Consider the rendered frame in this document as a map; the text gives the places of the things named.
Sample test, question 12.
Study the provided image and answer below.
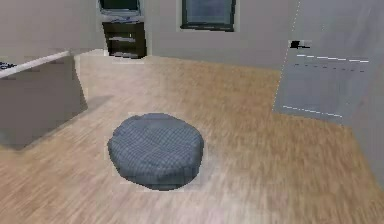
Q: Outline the black television set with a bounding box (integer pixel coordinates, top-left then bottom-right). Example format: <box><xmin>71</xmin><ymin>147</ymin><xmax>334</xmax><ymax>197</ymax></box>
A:
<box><xmin>97</xmin><ymin>0</ymin><xmax>142</xmax><ymax>18</ymax></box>

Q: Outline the dark brown television stand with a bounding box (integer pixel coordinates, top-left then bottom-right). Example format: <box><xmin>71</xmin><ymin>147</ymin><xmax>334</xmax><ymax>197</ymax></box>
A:
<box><xmin>101</xmin><ymin>21</ymin><xmax>148</xmax><ymax>60</ymax></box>

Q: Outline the round grey floor cushion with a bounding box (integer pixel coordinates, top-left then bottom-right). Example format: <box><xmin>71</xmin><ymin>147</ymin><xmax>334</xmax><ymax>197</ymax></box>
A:
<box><xmin>106</xmin><ymin>112</ymin><xmax>205</xmax><ymax>192</ymax></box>

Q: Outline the dark framed window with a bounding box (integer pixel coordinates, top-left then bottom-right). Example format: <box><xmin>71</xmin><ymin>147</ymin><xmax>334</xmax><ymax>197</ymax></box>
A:
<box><xmin>180</xmin><ymin>0</ymin><xmax>237</xmax><ymax>33</ymax></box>

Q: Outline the grey counter with white top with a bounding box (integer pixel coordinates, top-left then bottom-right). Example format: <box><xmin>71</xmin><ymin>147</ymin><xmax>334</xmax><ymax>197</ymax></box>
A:
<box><xmin>0</xmin><ymin>50</ymin><xmax>89</xmax><ymax>151</ymax></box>

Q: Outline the grey room door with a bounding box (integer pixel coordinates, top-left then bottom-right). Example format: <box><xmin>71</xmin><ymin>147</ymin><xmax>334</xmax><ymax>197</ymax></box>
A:
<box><xmin>272</xmin><ymin>0</ymin><xmax>384</xmax><ymax>127</ymax></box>

